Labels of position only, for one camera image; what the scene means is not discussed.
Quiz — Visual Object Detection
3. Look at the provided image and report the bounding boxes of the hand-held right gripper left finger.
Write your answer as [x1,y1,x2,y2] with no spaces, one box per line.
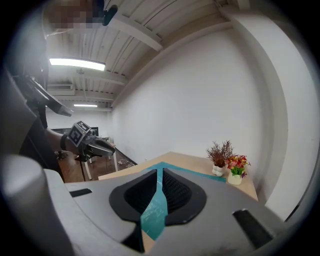
[43,167,159,254]

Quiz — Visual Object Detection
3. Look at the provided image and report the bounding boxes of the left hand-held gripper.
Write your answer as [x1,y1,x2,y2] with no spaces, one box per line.
[66,120,116,162]

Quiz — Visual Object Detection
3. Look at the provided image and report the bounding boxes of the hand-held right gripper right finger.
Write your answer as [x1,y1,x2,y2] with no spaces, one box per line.
[149,167,288,256]

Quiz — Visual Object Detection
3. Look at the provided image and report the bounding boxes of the teal plastic bag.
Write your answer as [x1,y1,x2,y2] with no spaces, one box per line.
[139,161,227,242]

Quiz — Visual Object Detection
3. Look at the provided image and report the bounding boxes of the person's left forearm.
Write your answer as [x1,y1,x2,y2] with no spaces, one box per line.
[46,128,70,154]

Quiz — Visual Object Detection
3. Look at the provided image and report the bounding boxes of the black wristwatch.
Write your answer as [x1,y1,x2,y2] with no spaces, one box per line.
[59,134,70,152]

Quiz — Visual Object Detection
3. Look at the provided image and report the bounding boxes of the colourful flowers in pale pot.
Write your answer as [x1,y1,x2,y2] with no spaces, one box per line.
[224,154,251,186]

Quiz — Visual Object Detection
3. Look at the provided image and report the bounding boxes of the brown dried plant white pot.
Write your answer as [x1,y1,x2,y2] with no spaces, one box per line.
[206,140,235,177]

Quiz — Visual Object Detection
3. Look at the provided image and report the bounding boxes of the person in dark clothes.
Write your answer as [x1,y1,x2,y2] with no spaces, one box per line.
[4,37,66,176]

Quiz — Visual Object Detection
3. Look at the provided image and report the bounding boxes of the black chest-mounted screen device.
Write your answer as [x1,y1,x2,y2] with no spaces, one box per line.
[14,74,75,118]

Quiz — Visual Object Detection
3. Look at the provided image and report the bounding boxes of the white desk frame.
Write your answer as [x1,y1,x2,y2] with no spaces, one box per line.
[83,136,119,181]

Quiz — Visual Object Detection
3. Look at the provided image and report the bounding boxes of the long white floor cable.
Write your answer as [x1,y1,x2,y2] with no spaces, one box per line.
[117,157,136,169]

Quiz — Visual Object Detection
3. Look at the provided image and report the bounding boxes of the black head camera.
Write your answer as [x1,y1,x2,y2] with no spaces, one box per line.
[102,4,119,27]

